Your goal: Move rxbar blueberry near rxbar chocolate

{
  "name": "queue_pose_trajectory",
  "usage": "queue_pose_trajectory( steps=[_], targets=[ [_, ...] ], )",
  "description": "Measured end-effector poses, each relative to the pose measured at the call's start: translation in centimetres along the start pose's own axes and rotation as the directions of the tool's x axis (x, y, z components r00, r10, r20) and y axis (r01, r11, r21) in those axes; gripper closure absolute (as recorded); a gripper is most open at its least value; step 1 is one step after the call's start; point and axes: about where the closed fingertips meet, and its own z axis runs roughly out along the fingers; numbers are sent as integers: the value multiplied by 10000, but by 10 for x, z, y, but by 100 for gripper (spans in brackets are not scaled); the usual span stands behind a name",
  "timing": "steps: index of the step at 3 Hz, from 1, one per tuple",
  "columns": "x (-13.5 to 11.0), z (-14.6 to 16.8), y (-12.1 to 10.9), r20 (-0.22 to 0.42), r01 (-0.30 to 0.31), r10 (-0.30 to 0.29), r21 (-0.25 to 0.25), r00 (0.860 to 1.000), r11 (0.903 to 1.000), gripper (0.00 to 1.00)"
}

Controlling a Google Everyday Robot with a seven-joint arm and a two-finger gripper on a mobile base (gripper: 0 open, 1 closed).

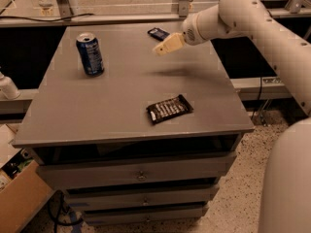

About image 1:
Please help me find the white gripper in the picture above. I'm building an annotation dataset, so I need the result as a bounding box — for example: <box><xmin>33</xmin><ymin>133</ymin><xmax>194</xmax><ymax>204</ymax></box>
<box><xmin>153</xmin><ymin>14</ymin><xmax>207</xmax><ymax>56</ymax></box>

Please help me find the blue rxbar blueberry wrapper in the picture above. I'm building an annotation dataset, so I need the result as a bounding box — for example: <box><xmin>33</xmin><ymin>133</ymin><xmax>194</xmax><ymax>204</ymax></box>
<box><xmin>148</xmin><ymin>27</ymin><xmax>169</xmax><ymax>41</ymax></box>

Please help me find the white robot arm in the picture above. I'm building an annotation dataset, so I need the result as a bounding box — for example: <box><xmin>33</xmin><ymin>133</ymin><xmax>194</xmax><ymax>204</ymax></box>
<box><xmin>154</xmin><ymin>0</ymin><xmax>311</xmax><ymax>233</ymax></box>

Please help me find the black rxbar chocolate wrapper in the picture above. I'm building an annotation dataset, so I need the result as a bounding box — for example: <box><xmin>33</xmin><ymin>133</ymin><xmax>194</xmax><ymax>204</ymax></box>
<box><xmin>146</xmin><ymin>94</ymin><xmax>193</xmax><ymax>124</ymax></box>

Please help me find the blue soda can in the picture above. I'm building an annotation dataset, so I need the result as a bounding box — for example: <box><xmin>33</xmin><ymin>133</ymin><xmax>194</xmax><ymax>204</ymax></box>
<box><xmin>76</xmin><ymin>32</ymin><xmax>104</xmax><ymax>77</ymax></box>

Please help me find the grey drawer cabinet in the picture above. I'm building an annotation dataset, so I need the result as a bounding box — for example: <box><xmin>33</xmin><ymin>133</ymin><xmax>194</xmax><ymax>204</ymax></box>
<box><xmin>15</xmin><ymin>23</ymin><xmax>254</xmax><ymax>225</ymax></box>

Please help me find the white pipe on left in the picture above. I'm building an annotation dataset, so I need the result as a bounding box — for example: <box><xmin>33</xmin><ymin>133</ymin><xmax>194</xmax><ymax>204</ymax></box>
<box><xmin>0</xmin><ymin>72</ymin><xmax>20</xmax><ymax>100</ymax></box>

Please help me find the cardboard box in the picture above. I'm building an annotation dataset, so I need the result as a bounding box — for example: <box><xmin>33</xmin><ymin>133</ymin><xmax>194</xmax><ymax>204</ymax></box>
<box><xmin>0</xmin><ymin>124</ymin><xmax>53</xmax><ymax>233</ymax></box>

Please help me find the black cable on rail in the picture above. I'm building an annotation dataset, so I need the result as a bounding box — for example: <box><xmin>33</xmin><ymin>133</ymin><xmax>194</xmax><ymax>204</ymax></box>
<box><xmin>0</xmin><ymin>13</ymin><xmax>95</xmax><ymax>23</ymax></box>

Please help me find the metal frame rail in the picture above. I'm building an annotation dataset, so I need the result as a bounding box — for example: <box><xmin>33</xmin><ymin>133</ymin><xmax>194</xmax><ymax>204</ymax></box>
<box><xmin>0</xmin><ymin>8</ymin><xmax>311</xmax><ymax>29</ymax></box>

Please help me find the black floor cable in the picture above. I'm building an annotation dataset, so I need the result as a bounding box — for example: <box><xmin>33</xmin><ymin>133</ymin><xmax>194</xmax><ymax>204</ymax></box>
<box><xmin>47</xmin><ymin>194</ymin><xmax>85</xmax><ymax>233</ymax></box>

